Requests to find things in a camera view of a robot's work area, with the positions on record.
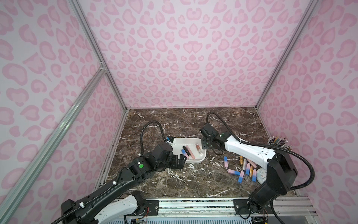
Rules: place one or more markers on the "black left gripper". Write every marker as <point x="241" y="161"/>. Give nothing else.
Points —
<point x="177" y="162"/>

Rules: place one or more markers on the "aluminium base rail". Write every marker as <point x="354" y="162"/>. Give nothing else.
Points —
<point x="225" y="210"/>

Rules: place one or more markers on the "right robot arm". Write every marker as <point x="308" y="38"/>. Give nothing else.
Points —
<point x="280" y="169"/>

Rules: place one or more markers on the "diagonal aluminium frame bar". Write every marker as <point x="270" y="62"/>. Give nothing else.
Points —
<point x="27" y="179"/>

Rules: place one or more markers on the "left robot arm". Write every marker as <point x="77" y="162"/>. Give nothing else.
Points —
<point x="83" y="211"/>

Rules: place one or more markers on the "bundle of coloured pencils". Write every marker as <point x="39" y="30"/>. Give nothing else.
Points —
<point x="279" y="142"/>

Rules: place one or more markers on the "aluminium corner frame post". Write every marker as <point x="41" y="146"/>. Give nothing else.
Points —
<point x="78" y="11"/>

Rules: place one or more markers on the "right aluminium corner post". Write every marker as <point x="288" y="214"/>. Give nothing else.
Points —
<point x="303" y="23"/>

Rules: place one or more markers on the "white round alarm clock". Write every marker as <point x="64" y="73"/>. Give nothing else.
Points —
<point x="261" y="175"/>

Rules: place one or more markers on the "clear pink lip gloss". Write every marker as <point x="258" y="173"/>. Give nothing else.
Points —
<point x="191" y="153"/>

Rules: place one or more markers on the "silver lipstick tube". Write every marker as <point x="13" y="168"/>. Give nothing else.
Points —
<point x="244" y="165"/>

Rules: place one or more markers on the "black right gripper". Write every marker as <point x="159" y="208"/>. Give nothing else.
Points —
<point x="207" y="139"/>

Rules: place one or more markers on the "brown translucent lip gloss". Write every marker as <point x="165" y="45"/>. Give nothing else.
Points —
<point x="199" y="149"/>

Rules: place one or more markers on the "white plastic storage box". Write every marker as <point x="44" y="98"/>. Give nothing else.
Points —
<point x="191" y="148"/>

